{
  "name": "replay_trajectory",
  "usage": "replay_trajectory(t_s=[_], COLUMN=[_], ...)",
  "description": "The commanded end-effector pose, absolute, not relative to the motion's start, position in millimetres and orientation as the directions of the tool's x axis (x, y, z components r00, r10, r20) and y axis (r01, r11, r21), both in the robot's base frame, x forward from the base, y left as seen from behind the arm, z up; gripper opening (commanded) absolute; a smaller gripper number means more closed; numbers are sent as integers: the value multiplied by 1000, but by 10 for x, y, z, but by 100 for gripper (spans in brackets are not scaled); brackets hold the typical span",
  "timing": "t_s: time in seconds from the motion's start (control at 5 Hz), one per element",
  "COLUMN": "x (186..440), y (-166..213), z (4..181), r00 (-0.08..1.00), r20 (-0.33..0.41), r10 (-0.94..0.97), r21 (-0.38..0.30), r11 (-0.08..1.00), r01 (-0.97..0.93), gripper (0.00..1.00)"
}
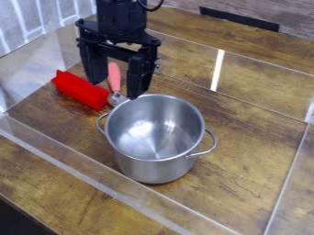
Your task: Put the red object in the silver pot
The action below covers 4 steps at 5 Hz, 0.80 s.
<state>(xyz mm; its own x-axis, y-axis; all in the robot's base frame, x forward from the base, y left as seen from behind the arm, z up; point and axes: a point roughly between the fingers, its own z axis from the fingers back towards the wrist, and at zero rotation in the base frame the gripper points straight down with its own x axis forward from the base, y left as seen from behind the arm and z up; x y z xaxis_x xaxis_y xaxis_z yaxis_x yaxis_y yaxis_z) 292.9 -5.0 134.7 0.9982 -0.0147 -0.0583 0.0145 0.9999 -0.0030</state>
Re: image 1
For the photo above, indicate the red rectangular block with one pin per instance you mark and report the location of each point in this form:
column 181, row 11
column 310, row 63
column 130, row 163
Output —
column 74, row 86

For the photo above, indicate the spatula with pink handle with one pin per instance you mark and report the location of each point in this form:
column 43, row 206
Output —
column 117, row 98

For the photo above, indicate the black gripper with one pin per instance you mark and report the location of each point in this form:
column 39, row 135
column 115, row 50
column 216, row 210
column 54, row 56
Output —
column 121, row 24

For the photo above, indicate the black strip on table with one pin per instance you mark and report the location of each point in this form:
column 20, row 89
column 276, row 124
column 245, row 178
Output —
column 249, row 21

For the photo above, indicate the silver steel pot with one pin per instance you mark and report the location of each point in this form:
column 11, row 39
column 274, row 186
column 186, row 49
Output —
column 155, row 132

